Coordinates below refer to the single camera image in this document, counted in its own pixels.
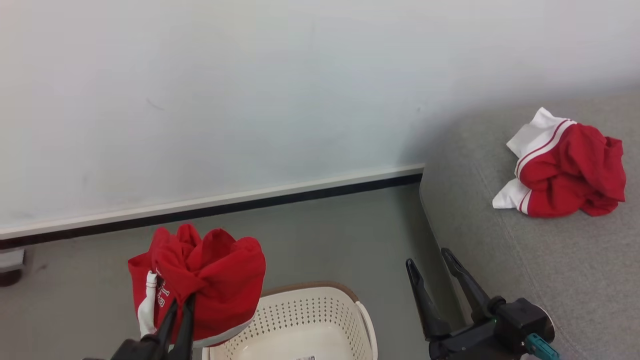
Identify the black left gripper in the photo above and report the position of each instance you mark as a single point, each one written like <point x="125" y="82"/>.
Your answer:
<point x="135" y="351"/>

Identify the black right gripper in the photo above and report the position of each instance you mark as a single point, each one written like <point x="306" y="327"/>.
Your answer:
<point x="515" y="325"/>

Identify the grey furniture base bar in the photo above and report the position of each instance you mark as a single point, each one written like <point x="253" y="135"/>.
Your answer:
<point x="10" y="259"/>

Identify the cream perforated laundry basket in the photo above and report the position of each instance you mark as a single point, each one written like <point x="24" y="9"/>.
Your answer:
<point x="310" y="315"/>

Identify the red garment with white striped trim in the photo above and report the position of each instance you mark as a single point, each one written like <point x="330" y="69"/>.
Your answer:
<point x="570" y="170"/>

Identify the black caster wheel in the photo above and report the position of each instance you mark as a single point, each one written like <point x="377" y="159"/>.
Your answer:
<point x="9" y="277"/>

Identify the black and white baseboard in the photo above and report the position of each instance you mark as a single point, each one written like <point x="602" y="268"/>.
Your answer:
<point x="210" y="207"/>

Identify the grey fabric sofa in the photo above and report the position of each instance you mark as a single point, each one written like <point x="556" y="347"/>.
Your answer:
<point x="525" y="260"/>

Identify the red garment with letter print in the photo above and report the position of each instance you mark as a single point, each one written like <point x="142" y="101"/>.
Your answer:
<point x="215" y="280"/>

